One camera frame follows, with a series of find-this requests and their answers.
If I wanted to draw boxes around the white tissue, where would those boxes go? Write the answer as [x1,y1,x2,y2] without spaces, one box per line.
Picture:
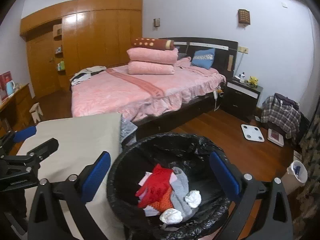
[184,190,202,209]

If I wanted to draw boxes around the grey sock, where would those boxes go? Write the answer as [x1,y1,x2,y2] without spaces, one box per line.
[170,167,193,221]

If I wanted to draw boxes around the white paper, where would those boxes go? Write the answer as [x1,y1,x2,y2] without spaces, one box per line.
[159,208,183,225]

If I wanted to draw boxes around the orange bubble wrap sheet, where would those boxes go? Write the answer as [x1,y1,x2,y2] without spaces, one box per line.
[149,187,174,212]

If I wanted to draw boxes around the red sock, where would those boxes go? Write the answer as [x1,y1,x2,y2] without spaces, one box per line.
[135,164,173,208]

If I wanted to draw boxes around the pink sock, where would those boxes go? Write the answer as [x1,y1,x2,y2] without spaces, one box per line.
[136,171,173,203]

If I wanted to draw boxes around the black lined trash bin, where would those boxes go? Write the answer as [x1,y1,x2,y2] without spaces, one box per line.
[106,133,241,239]

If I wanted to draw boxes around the wooden sideboard desk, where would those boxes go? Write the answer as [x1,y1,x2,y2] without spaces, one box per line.
[1,84,34,137]

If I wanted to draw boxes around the small white stool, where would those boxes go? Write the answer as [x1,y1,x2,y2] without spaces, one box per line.
[29,102,43,124]

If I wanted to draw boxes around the light blue kettle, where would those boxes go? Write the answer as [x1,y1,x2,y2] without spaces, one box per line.
[6,80,16,96]

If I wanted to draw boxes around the small white waste bin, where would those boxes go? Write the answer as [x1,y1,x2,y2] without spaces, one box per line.
[281,160,308,195]

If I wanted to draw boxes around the white bathroom scale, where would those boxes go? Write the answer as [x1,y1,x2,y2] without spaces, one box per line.
[241,124,265,142]

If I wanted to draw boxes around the red picture box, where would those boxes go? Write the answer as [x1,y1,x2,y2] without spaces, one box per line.
[0,71,12,100]

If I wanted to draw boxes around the red framed picture on floor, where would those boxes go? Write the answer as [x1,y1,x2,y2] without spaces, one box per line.
[267,128,284,147]

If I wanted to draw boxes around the grey quilted blanket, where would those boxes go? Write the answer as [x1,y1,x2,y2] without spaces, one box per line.
[120,116,138,147]

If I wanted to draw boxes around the plaid shirt on chair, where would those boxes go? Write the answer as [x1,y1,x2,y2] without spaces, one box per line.
[261,93,301,139]

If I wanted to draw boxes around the clothes pile on bed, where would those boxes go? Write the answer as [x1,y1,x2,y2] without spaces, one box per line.
[70,66,107,87]

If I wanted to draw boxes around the black white nightstand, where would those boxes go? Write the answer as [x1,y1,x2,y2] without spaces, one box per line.
[220,79,263,123]

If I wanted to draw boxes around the pink covered bed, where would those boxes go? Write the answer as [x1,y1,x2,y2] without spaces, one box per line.
[71,57,226,122]

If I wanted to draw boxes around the white bottle on nightstand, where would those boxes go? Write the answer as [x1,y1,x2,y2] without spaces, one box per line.
[240,72,245,83]

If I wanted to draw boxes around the yellow plush toy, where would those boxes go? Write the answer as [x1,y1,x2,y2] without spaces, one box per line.
[247,76,258,88]

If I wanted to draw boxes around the lower pink pillow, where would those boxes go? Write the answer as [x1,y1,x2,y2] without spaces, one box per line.
[127,61,175,75]

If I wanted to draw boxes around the pink pillow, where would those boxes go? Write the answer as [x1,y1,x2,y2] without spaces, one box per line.
[127,61,175,75]
[127,48,178,64]

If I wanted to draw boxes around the wooden wardrobe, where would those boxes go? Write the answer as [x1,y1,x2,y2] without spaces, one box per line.
[20,0,143,98]

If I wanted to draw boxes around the dark wooden headboard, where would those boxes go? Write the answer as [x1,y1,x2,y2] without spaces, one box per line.
[159,37,239,78]

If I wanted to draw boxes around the blue cushion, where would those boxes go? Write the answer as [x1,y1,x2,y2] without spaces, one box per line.
[191,48,215,70]

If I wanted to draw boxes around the upper pink pillow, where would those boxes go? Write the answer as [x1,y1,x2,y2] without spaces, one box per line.
[127,48,178,64]

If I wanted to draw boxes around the brown dotted bolster pillow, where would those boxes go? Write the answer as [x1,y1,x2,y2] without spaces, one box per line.
[132,37,175,50]

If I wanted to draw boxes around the left wall lamp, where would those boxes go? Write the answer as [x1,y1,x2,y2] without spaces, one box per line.
[153,18,161,28]

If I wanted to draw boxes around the wall lamp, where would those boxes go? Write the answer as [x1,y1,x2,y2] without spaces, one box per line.
[238,9,251,26]
[153,18,161,28]

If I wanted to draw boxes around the right wall lamp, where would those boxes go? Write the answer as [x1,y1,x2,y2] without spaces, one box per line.
[238,9,251,26]

